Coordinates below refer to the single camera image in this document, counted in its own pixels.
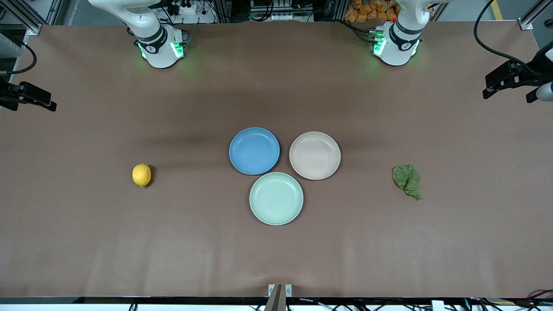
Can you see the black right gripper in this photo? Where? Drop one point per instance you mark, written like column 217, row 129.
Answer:
column 9, row 94

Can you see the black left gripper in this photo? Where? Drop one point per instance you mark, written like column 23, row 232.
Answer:
column 529, row 72

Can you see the yellow lemon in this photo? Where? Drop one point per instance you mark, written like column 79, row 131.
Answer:
column 141, row 175

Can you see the green lettuce leaf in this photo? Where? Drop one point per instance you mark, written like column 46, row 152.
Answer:
column 405, row 177

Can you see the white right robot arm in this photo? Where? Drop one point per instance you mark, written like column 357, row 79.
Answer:
column 152, row 39

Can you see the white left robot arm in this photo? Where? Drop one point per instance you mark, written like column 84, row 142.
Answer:
column 398, row 41

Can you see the white power strip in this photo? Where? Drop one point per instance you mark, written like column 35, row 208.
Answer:
column 190, row 11

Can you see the beige plate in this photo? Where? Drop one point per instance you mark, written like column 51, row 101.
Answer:
column 315, row 155

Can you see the blue plate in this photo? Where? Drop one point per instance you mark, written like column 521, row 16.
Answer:
column 254, row 150

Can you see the pale green plate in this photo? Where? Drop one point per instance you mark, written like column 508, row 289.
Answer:
column 276, row 198

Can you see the aluminium frame post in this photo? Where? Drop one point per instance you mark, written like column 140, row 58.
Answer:
column 30, row 15
column 535, row 15

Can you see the metal table edge bracket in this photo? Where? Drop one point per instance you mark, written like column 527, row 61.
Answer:
column 280, row 296

